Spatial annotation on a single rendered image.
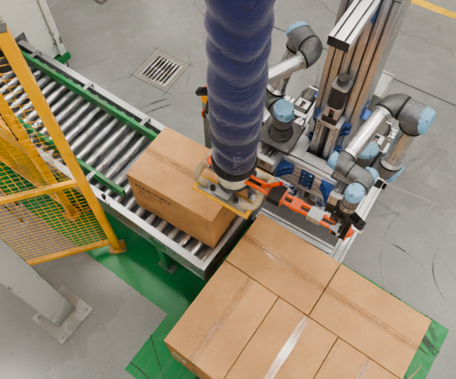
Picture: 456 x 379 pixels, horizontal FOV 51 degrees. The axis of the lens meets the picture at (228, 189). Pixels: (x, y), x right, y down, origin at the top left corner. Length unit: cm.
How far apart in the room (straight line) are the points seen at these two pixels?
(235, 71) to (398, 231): 248
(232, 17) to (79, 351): 260
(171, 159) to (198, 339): 105
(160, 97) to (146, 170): 165
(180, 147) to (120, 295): 123
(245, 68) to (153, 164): 130
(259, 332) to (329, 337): 40
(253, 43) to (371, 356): 194
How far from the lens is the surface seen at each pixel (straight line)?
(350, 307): 297
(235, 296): 290
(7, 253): 259
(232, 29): 156
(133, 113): 353
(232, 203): 245
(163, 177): 278
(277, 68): 237
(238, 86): 175
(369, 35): 229
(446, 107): 468
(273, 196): 234
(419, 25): 532
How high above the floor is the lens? 332
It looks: 61 degrees down
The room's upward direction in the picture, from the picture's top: straight up
